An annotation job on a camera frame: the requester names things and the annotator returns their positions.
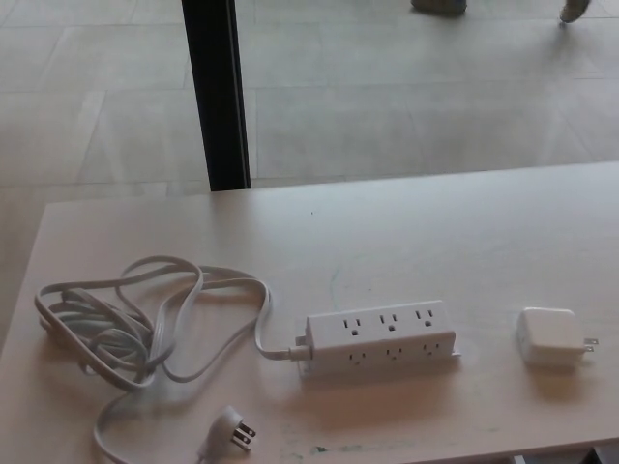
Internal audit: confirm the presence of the black vertical frame post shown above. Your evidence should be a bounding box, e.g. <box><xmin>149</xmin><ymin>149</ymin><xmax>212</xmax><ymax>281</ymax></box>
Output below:
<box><xmin>181</xmin><ymin>0</ymin><xmax>251</xmax><ymax>190</ymax></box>

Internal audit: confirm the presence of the white square charger plug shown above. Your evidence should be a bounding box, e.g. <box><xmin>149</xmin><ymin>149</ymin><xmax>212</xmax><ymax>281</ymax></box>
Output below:
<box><xmin>516</xmin><ymin>306</ymin><xmax>600</xmax><ymax>369</ymax></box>

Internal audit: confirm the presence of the white flat power cord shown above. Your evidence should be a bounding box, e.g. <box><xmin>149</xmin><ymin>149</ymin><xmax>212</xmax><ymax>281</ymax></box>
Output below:
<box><xmin>32</xmin><ymin>254</ymin><xmax>310</xmax><ymax>464</ymax></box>

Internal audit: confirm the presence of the white six-outlet power strip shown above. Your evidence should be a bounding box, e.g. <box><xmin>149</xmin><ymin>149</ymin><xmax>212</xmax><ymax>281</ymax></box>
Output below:
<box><xmin>289</xmin><ymin>299</ymin><xmax>463</xmax><ymax>381</ymax></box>

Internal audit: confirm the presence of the grey shoe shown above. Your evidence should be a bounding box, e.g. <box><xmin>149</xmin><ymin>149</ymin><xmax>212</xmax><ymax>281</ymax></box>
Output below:
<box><xmin>559</xmin><ymin>0</ymin><xmax>592</xmax><ymax>24</ymax></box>

